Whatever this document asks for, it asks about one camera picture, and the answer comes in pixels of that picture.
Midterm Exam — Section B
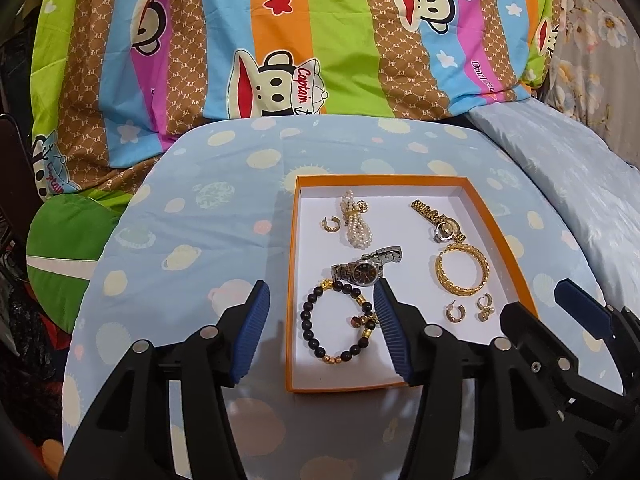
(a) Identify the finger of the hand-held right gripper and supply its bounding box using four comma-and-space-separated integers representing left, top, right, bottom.
554, 279, 615, 343
499, 301, 593, 401

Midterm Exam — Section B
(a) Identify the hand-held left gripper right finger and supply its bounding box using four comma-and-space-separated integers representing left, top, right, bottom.
372, 277, 576, 480

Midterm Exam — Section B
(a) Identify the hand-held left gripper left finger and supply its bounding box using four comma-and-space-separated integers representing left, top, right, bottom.
60, 280, 272, 480

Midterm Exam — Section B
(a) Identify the orange jewelry box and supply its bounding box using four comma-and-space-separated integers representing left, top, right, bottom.
285, 174, 541, 393

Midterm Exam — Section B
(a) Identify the black bead bracelet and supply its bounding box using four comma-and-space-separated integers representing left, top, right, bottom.
300, 280, 380, 365

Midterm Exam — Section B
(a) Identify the silver metal watch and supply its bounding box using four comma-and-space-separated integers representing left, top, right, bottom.
330, 245, 403, 288

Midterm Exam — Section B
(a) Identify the gold braided bangle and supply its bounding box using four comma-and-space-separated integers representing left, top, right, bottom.
434, 242, 490, 295

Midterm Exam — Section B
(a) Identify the white pearl bracelet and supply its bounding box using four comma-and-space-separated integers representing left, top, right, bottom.
340, 189, 373, 251

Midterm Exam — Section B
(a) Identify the gold link watch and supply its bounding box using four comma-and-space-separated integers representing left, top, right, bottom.
411, 199, 467, 244

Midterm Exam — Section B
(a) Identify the light blue dotted sheet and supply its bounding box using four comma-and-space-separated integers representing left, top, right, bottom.
60, 115, 632, 480

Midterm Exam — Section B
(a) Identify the pale blue quilt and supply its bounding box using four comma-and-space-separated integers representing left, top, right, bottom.
465, 97, 640, 313

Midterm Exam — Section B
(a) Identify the green cushion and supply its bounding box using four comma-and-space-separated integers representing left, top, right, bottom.
25, 192, 132, 337

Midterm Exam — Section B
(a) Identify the dark cloth pile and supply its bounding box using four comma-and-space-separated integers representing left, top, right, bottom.
0, 240, 76, 443

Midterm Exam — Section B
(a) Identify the floral curtain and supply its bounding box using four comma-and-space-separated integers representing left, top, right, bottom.
542, 0, 640, 166

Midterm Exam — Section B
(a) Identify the colourful striped cartoon blanket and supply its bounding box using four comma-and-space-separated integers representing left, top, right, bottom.
30, 0, 566, 198

